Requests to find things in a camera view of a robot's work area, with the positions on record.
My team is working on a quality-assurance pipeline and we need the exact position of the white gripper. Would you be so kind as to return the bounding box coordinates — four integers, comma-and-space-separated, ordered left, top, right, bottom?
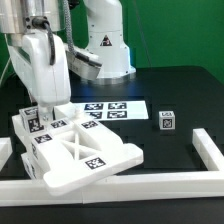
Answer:
6, 29, 103, 123

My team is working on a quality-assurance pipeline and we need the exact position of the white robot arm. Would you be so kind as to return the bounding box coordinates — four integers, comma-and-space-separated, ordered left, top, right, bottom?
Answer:
0, 0, 135, 124

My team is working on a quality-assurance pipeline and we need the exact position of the white block at left edge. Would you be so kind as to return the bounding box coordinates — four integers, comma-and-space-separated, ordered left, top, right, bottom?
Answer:
0, 138, 12, 171

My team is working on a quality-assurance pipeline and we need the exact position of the white tagged cube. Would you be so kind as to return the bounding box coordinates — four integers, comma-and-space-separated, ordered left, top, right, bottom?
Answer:
159, 111, 175, 130
19, 106, 44, 133

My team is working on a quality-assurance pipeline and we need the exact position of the white chair seat block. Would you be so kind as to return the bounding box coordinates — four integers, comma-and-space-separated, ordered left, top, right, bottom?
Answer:
21, 133, 40, 167

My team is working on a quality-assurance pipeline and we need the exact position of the white chair back frame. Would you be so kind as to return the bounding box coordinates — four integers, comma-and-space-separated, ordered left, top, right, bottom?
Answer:
12, 110, 144, 196

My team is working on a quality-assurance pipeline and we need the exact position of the white marker base plate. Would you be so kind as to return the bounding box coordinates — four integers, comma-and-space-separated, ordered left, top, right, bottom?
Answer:
77, 101, 149, 121

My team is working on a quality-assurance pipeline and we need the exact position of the white L-shaped fence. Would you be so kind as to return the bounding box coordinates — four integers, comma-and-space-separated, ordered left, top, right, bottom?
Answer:
0, 128, 224, 207

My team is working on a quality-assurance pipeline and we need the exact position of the grey braided cable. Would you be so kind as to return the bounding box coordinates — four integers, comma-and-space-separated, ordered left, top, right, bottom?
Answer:
61, 0, 101, 68

